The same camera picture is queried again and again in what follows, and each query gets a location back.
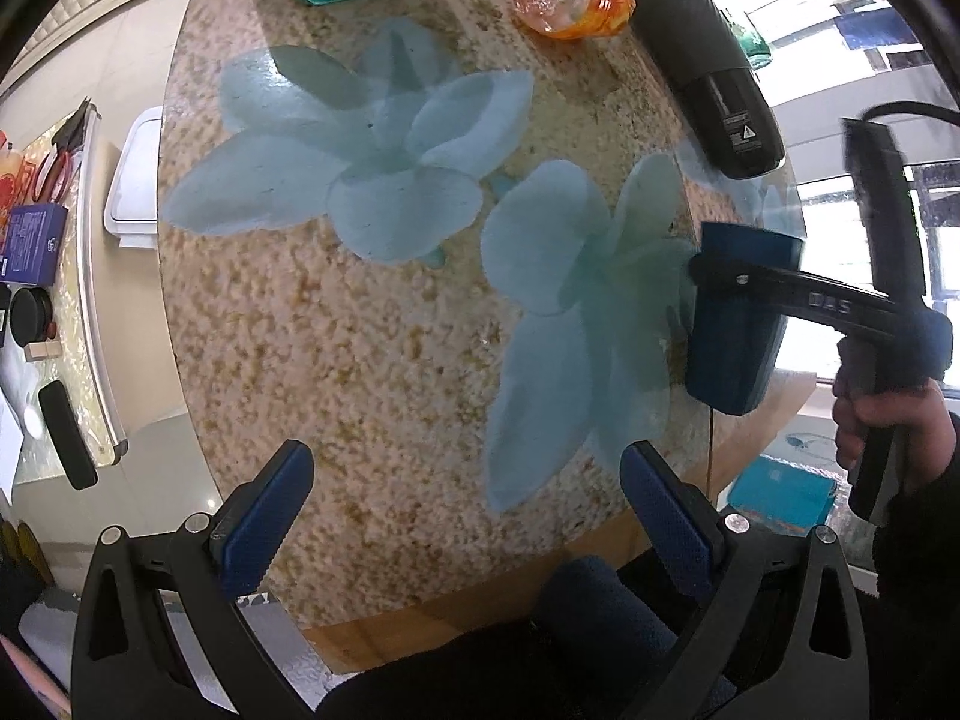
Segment clear green glass jar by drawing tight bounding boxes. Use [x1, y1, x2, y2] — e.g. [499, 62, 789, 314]
[721, 8, 773, 70]

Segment purple box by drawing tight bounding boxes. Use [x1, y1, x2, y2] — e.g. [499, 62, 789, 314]
[2, 203, 68, 288]

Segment black glasses case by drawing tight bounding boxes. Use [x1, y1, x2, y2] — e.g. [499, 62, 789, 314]
[37, 380, 98, 491]

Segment person's right hand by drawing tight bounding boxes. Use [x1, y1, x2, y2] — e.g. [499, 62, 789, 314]
[833, 369, 957, 494]

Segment white plastic stool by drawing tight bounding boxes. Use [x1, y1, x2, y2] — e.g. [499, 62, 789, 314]
[103, 106, 163, 249]

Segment black round case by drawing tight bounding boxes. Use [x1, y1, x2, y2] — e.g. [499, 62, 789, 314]
[8, 286, 53, 348]

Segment dark blue plastic cup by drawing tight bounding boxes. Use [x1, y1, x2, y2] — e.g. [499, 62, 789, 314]
[685, 223, 804, 416]

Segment black cylindrical speaker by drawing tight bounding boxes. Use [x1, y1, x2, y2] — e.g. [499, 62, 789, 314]
[630, 0, 786, 181]

